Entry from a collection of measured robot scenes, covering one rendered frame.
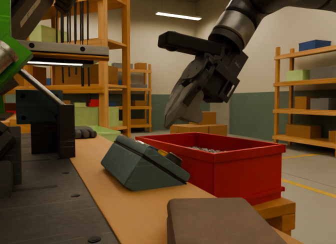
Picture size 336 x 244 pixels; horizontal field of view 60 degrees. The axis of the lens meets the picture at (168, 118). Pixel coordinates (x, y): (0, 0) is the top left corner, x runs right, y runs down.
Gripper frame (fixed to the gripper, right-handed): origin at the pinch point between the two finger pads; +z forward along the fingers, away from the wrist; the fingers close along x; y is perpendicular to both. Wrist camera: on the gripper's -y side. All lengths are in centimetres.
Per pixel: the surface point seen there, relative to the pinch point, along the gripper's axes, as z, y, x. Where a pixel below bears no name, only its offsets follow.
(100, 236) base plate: 16.3, -9.1, -23.5
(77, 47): -4.0, -19.1, 13.6
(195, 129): -123, 280, 509
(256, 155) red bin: -4.7, 20.1, -2.2
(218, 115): -262, 449, 738
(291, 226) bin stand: 3.4, 36.0, -3.9
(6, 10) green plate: 0.6, -30.1, 1.9
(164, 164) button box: 7.6, -2.1, -12.9
